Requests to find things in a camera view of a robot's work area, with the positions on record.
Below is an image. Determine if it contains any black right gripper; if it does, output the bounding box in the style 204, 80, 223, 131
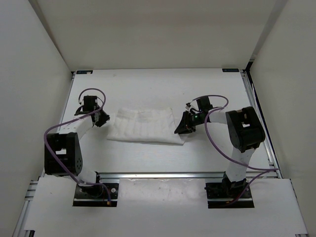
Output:
174, 111, 206, 135

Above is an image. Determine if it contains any white pleated skirt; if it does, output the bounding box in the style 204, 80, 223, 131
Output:
107, 108, 186, 145

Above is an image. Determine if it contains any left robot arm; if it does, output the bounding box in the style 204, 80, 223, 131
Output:
44, 95, 110, 198

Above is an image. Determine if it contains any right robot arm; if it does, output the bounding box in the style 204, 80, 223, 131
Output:
174, 95, 266, 198

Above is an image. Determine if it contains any blue left corner label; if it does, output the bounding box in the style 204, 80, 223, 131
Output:
76, 70, 93, 75

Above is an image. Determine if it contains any blue corner label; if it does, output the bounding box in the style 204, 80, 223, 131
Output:
222, 68, 239, 73
76, 70, 93, 75

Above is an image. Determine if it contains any blue right corner label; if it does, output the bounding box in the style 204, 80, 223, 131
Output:
222, 68, 239, 73

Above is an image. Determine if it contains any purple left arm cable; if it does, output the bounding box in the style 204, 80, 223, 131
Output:
43, 88, 112, 204

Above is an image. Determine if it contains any aluminium front table rail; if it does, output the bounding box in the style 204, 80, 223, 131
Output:
100, 172, 224, 179

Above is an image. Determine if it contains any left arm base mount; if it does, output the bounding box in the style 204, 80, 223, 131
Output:
73, 181, 119, 207

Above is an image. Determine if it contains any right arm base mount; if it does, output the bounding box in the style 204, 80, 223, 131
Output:
204, 173, 254, 209

